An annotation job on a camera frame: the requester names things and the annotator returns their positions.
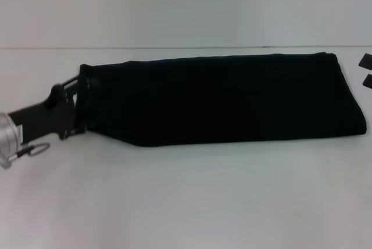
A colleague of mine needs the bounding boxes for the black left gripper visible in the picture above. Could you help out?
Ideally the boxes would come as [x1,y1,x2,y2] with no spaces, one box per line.
[7,73,101,141]

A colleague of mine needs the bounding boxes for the black shirt with FREE print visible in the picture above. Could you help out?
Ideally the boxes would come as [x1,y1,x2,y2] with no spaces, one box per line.
[78,52,369,147]

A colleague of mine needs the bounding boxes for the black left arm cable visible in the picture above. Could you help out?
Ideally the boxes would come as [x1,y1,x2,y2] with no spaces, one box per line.
[10,142,52,160]

